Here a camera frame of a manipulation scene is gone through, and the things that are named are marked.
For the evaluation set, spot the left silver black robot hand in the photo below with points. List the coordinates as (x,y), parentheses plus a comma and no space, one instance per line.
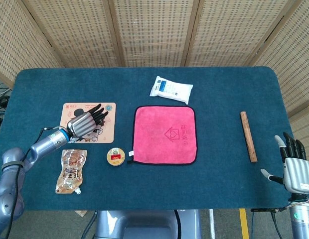
(81,124)

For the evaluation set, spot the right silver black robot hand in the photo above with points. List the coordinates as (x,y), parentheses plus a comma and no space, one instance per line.
(297,174)

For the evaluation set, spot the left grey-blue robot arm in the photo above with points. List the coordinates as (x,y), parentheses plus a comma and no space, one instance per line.
(45,145)

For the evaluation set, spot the cartoon girl mouse pad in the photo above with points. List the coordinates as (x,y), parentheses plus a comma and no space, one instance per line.
(107,132)

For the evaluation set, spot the round gold tin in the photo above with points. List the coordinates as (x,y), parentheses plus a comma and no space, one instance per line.
(115,156)

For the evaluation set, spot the brown drink spout pouch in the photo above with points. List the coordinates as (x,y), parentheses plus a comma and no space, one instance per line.
(69,174)

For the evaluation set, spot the brown wooden stick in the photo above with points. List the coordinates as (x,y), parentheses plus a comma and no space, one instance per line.
(248,137)

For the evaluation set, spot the pink square towel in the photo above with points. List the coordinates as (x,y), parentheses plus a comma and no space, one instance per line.
(159,134)

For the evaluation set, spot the brown paper scrap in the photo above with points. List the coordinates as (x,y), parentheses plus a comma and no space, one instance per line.
(81,213)

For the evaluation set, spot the white wet wipes pack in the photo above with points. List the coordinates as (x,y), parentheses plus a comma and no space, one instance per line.
(169,89)

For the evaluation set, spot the white table leg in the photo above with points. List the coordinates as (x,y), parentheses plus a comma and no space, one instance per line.
(212,224)

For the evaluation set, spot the teal carpet table cover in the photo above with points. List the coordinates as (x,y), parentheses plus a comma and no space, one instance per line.
(219,99)

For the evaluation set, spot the woven bamboo folding screen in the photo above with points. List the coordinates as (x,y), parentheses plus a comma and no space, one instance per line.
(154,32)

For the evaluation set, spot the grey-blue robot torso base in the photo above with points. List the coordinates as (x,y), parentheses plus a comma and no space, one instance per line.
(144,224)

